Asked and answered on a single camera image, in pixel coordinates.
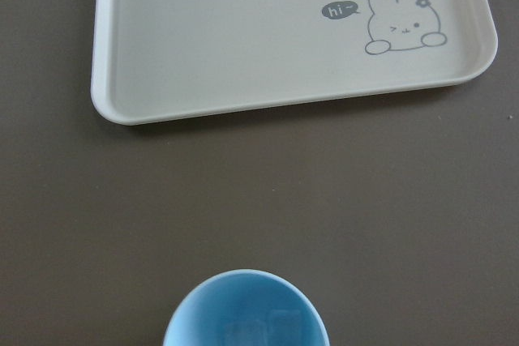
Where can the blue plastic cup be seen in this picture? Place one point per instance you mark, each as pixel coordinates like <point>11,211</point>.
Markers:
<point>238,295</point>

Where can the cream bunny tray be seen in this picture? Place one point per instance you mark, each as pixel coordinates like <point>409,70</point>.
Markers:
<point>159,60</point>

